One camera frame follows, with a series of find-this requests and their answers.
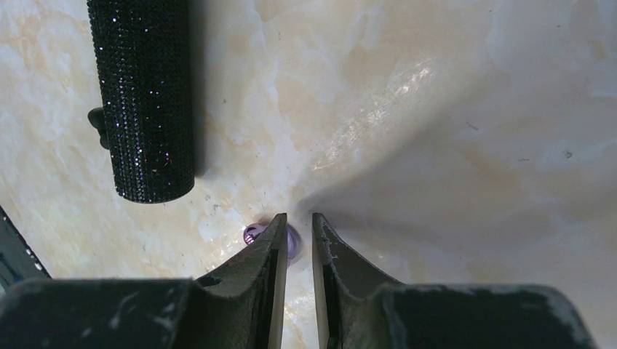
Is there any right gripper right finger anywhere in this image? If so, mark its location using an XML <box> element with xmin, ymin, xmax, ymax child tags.
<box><xmin>311</xmin><ymin>213</ymin><xmax>597</xmax><ymax>348</ymax></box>

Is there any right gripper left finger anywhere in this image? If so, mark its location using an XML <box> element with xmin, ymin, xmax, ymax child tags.
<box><xmin>1</xmin><ymin>213</ymin><xmax>287</xmax><ymax>348</ymax></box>

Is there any black silver microphone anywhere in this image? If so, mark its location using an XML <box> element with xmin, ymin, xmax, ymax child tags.
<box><xmin>87</xmin><ymin>1</ymin><xmax>195</xmax><ymax>204</ymax></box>

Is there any black earbud near microphone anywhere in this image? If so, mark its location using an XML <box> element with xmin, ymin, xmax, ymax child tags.
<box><xmin>87</xmin><ymin>107</ymin><xmax>109</xmax><ymax>150</ymax></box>

